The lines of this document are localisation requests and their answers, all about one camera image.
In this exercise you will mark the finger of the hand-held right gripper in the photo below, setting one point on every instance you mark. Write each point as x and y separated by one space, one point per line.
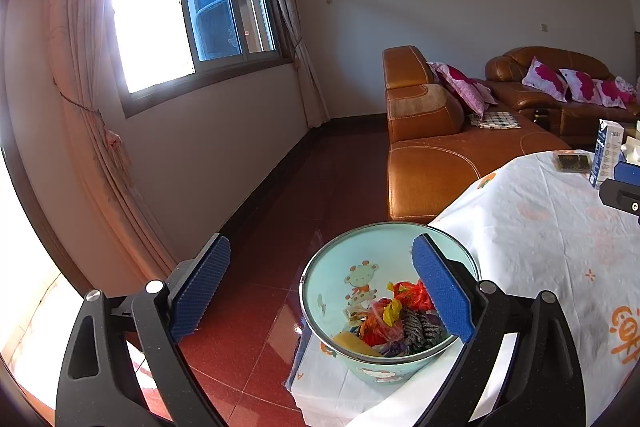
620 199
629 172

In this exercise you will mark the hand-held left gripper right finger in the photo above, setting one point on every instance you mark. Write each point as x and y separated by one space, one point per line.
442 289

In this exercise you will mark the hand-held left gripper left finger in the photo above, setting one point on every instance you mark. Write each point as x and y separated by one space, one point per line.
200 289

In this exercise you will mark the red plastic bag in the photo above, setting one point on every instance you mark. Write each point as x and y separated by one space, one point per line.
415 297

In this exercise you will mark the yellow foil wrapper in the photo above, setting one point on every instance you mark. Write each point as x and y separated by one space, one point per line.
391 314

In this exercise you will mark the red foil wrapper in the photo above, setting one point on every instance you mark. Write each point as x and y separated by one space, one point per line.
372 334

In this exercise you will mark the yellow sponge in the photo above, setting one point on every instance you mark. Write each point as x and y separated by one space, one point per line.
355 343

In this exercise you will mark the teal cartoon print bin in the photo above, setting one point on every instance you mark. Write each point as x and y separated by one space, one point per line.
330 277

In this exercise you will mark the white tall carton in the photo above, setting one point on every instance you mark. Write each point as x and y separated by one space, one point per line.
607 152

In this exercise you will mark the dark green packet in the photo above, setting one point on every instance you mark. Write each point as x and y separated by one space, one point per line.
572 162

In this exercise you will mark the magenta floral pillow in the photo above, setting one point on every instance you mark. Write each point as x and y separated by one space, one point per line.
545 79
612 93
580 86
455 77

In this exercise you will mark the small pink cushion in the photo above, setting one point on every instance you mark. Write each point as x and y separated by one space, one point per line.
631 87

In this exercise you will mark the white orange print tablecloth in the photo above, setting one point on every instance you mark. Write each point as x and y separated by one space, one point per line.
540 257

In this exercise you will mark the black jar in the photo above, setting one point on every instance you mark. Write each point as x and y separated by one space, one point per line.
541 117

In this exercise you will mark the orange leather chaise sofa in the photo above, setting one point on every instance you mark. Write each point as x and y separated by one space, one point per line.
430 177

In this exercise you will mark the checkered cloth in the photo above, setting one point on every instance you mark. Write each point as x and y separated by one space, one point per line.
495 119

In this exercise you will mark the brown leather sofa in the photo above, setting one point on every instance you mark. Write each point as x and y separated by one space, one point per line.
510 77

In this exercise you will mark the pink checked pillow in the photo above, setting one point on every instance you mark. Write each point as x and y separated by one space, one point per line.
472 104

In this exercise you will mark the pink curtain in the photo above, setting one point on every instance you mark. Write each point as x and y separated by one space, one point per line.
295 32
90 57

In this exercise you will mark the sliding window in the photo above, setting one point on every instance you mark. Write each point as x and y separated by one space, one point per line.
220 22

